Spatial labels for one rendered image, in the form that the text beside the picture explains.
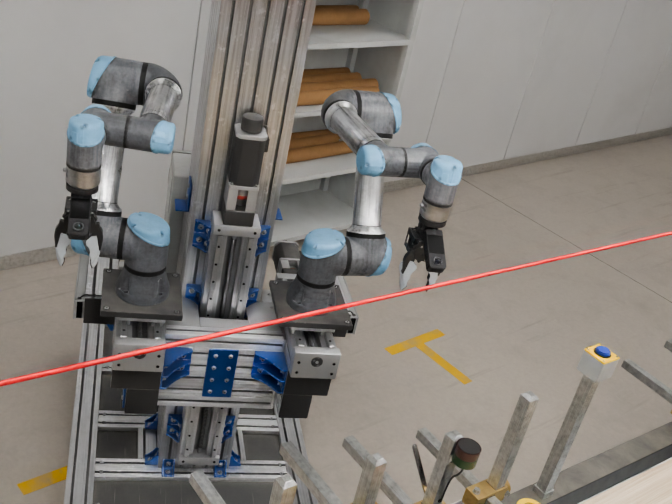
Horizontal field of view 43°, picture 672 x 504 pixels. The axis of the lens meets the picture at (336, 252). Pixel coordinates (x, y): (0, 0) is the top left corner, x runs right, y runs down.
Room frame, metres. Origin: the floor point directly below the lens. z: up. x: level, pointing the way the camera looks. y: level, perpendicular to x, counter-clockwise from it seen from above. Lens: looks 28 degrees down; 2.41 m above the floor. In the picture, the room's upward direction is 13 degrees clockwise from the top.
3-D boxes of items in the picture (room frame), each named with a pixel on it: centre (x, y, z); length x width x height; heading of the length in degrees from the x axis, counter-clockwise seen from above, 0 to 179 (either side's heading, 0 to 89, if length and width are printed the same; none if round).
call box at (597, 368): (1.99, -0.76, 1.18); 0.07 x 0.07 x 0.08; 42
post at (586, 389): (1.99, -0.76, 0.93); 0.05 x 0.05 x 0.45; 42
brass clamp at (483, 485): (1.80, -0.55, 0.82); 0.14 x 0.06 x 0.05; 132
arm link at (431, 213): (1.95, -0.21, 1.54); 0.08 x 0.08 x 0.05
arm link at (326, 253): (2.20, 0.03, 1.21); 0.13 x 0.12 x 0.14; 114
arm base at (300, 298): (2.19, 0.04, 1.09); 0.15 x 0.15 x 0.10
